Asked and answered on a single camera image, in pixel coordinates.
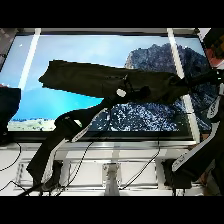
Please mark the silver frame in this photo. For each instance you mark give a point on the silver frame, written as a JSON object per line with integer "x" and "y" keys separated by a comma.
{"x": 111, "y": 180}

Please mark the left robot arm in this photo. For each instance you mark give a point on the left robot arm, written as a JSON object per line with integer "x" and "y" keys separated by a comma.
{"x": 68, "y": 128}

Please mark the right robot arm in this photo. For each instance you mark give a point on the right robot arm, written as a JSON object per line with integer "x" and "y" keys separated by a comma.
{"x": 200, "y": 151}

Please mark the black garment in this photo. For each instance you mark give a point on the black garment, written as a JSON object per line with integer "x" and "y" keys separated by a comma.
{"x": 9, "y": 105}

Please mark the dark green trousers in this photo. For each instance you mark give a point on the dark green trousers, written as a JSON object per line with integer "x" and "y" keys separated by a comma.
{"x": 83, "y": 78}

